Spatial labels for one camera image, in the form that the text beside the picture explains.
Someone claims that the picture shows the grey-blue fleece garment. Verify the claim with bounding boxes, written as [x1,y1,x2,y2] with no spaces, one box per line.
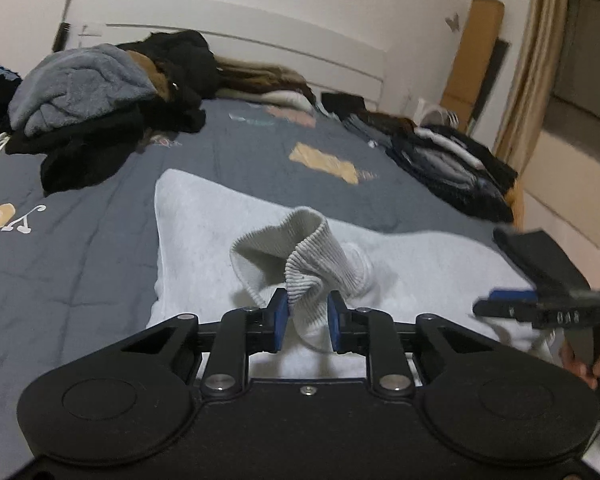
[7,44,158,138]

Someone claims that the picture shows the cream cloth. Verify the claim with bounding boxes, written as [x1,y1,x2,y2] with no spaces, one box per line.
[215,87,313,111]

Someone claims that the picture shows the light grey sweatshirt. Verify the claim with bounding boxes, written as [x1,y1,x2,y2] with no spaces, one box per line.
[147,169,556,381]

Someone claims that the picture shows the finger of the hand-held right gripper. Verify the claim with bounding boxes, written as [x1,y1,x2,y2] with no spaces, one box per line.
[493,227,592,297]
[472,287,541,322]

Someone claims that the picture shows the white headboard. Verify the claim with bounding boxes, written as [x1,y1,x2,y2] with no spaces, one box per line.
[67,0,388,111]

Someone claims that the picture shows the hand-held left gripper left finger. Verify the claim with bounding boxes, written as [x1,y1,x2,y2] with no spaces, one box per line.
[121,287,291,401]

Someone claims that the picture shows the stack of folded dark clothes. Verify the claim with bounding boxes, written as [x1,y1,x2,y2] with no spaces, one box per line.
[347,112,518,223]

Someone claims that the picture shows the cardboard box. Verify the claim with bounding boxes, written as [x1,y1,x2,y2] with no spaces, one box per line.
[440,0,506,126]

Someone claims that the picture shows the wooden bed frame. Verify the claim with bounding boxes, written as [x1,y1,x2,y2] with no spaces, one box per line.
[507,182,526,226]

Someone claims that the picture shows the black folded garment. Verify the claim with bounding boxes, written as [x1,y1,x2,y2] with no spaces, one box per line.
[321,91,368,121]

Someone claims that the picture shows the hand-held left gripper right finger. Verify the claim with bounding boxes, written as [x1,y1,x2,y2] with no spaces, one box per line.
[326,289,501,401]

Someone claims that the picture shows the black flat panel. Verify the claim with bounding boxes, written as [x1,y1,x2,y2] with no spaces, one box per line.
[472,37,511,136]

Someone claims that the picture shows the beige curtain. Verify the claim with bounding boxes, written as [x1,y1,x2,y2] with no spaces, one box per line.
[495,0,573,171]

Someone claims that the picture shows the pile of black clothes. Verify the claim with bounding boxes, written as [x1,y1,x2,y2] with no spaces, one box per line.
[5,30,221,197]

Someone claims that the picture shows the orange-brown garment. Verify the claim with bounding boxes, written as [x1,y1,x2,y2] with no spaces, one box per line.
[365,112,416,133]

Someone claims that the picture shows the window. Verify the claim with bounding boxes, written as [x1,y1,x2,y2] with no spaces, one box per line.
[550,0,600,136]

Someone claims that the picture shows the brown and white folded blankets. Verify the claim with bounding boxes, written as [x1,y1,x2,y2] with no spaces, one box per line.
[212,55,316,103]

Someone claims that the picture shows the black stick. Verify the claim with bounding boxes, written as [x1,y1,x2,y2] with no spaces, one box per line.
[52,0,81,53]

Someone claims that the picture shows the white fan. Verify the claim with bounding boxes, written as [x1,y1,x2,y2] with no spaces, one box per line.
[415,97,461,128]

